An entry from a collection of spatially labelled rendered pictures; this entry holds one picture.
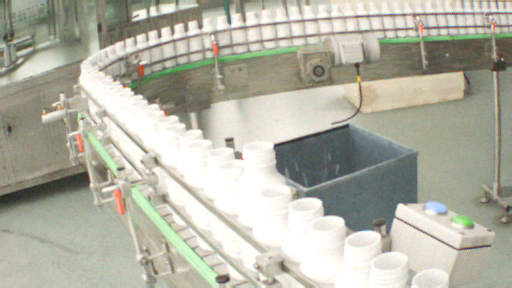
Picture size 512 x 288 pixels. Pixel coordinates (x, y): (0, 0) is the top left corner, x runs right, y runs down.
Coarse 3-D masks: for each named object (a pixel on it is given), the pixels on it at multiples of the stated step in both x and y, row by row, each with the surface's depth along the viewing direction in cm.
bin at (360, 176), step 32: (352, 128) 166; (288, 160) 162; (320, 160) 166; (352, 160) 170; (384, 160) 155; (416, 160) 142; (320, 192) 131; (352, 192) 135; (384, 192) 139; (416, 192) 144; (352, 224) 137
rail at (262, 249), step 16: (112, 144) 147; (128, 160) 132; (160, 160) 106; (176, 176) 98; (192, 192) 92; (176, 208) 104; (208, 208) 87; (192, 224) 97; (208, 240) 91; (256, 240) 74; (224, 256) 86; (240, 272) 82; (288, 272) 67
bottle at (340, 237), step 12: (336, 216) 65; (312, 228) 64; (324, 228) 66; (336, 228) 65; (312, 240) 63; (324, 240) 63; (336, 240) 63; (312, 252) 64; (324, 252) 63; (336, 252) 63; (312, 264) 64; (324, 264) 63; (336, 264) 63; (312, 276) 63; (324, 276) 63
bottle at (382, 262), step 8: (384, 256) 55; (392, 256) 55; (400, 256) 55; (376, 264) 55; (384, 264) 56; (392, 264) 56; (400, 264) 55; (376, 272) 53; (384, 272) 52; (392, 272) 52; (400, 272) 53; (376, 280) 53; (384, 280) 53; (392, 280) 52; (400, 280) 53
